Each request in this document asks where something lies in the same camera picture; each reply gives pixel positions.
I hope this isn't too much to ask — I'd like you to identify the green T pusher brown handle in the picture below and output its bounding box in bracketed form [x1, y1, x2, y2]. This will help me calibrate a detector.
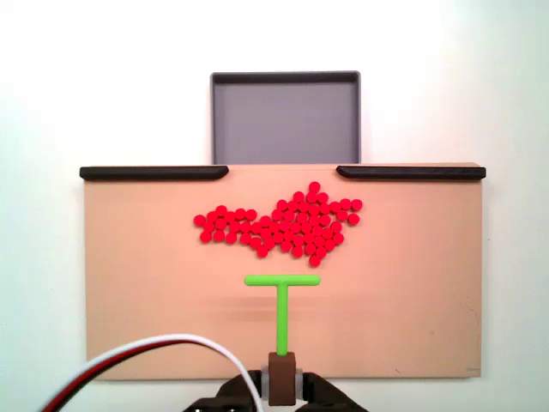
[243, 274, 322, 407]

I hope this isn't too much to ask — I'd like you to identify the beige work board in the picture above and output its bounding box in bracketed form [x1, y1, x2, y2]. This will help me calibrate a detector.
[81, 161, 486, 382]

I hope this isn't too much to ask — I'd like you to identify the grey square tray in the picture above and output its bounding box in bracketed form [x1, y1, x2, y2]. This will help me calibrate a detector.
[209, 70, 362, 166]

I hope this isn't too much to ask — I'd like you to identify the white red black servo cable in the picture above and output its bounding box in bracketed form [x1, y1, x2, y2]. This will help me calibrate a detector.
[37, 333, 265, 412]

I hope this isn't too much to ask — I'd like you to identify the black edge rail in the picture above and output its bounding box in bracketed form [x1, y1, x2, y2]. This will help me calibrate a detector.
[79, 166, 230, 181]
[335, 165, 487, 180]

